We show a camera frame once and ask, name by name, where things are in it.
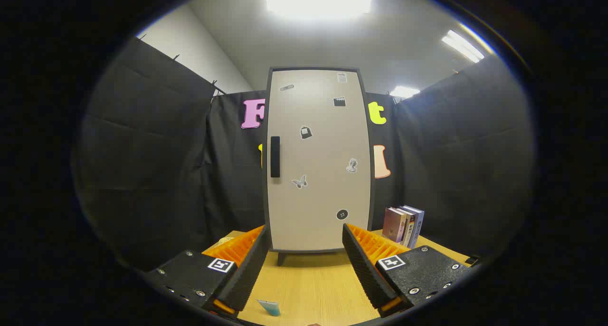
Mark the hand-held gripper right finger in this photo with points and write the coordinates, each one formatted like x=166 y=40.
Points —
x=365 y=273

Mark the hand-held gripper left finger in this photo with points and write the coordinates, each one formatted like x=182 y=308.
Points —
x=247 y=273

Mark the blue and white tube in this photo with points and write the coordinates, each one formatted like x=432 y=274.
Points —
x=270 y=307

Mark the dark grey cabinet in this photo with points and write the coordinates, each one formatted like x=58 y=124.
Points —
x=281 y=258

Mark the dark-spined book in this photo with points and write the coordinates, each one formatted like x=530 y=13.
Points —
x=408 y=231

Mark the black backdrop cloth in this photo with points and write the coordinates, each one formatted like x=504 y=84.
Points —
x=152 y=164

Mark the small ceiling light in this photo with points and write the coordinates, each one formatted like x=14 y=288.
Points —
x=404 y=91

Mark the long ceiling light strip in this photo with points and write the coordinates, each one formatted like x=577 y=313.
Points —
x=462 y=45

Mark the large ceiling light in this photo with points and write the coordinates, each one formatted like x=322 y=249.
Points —
x=317 y=0

